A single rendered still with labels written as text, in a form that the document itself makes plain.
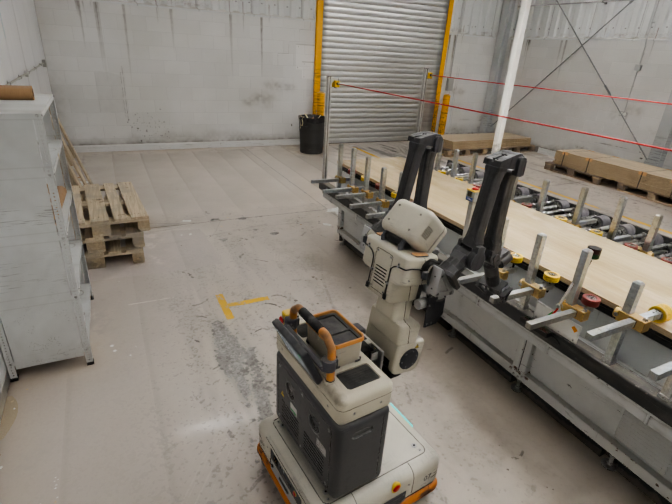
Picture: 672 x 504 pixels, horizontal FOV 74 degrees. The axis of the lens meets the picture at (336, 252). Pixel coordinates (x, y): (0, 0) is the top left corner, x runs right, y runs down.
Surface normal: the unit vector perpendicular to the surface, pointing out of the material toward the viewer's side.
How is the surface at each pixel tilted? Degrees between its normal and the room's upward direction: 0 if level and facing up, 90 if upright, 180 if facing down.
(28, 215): 90
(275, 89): 90
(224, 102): 90
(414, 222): 48
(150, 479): 0
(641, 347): 90
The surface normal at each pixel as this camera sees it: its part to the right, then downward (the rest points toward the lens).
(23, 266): 0.44, 0.40
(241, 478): 0.06, -0.91
